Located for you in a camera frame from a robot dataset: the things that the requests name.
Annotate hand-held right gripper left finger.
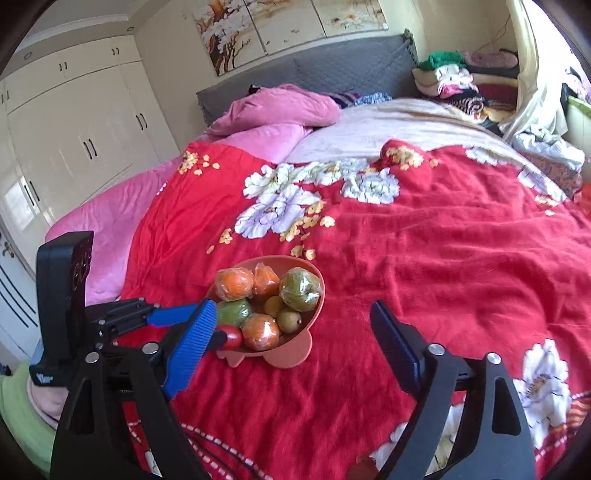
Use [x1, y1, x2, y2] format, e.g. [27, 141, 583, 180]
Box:
[50, 299, 219, 480]

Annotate orange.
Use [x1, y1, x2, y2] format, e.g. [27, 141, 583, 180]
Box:
[253, 263, 281, 297]
[215, 268, 256, 300]
[241, 313, 281, 352]

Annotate crumpled white clothes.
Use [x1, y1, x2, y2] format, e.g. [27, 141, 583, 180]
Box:
[510, 124, 585, 171]

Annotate grey padded headboard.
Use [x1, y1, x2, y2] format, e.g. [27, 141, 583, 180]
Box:
[197, 33, 419, 125]

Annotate red tomato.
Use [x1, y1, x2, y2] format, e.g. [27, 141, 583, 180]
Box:
[216, 324, 244, 350]

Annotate green garment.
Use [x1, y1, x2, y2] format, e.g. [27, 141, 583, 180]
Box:
[0, 369, 58, 476]

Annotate beige blanket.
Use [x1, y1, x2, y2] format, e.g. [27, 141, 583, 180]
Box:
[284, 97, 527, 164]

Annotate white wardrobe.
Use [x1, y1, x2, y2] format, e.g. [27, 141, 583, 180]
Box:
[0, 34, 181, 361]

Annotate pile of folded clothes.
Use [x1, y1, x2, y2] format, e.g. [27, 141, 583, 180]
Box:
[412, 50, 520, 123]

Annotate pink quilt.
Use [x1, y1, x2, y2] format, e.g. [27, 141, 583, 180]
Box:
[45, 84, 342, 305]

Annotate red floral blanket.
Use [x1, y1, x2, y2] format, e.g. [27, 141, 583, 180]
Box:
[113, 138, 591, 480]

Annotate person's foot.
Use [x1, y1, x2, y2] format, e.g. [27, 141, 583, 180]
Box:
[356, 456, 380, 480]

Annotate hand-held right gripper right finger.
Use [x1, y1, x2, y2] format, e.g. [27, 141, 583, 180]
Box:
[369, 300, 536, 480]

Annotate cream curtain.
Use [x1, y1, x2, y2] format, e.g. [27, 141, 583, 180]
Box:
[499, 0, 571, 139]

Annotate pink plastic bowl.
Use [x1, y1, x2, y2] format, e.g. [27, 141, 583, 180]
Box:
[205, 257, 326, 369]

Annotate green citrus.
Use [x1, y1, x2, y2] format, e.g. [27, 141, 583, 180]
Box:
[279, 268, 322, 312]
[216, 298, 254, 326]

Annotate patterned dark pillow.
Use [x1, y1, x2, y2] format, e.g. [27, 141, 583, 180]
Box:
[330, 91, 393, 109]

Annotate white box with green edge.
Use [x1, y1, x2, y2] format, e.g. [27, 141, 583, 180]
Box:
[566, 95, 591, 153]

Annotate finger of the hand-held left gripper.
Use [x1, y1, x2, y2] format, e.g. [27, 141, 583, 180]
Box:
[88, 298, 205, 331]
[100, 318, 228, 354]

